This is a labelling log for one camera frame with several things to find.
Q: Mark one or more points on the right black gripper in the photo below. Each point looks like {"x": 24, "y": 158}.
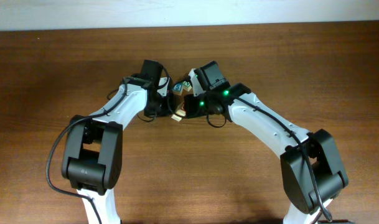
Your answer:
{"x": 190, "y": 106}

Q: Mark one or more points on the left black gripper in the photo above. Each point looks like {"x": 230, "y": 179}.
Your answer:
{"x": 170, "y": 107}

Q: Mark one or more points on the yellow wooden block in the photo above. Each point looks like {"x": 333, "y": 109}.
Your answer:
{"x": 175, "y": 117}

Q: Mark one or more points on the red I wooden block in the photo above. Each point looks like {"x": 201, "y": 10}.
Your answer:
{"x": 180, "y": 110}

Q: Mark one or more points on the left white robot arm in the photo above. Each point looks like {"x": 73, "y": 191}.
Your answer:
{"x": 93, "y": 155}

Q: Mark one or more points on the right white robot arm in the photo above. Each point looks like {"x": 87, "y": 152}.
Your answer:
{"x": 312, "y": 169}

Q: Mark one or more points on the blue 5 wooden block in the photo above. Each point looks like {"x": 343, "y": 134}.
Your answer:
{"x": 177, "y": 89}

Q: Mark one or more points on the green N wooden block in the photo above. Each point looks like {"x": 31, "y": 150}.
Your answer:
{"x": 186, "y": 85}

